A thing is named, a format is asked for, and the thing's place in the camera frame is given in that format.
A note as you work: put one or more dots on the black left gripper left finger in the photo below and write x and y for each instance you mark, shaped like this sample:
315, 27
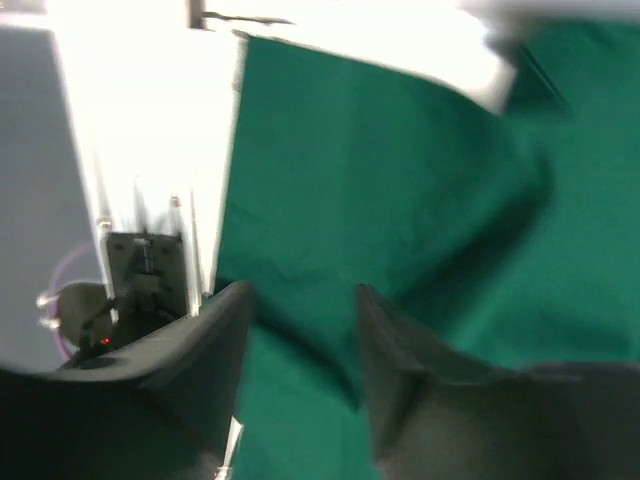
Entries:
158, 408

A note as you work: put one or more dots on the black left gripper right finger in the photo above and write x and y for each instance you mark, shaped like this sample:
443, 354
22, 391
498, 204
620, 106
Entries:
437, 413

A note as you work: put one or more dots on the green surgical drape cloth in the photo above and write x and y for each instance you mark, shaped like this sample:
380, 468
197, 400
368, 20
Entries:
513, 237

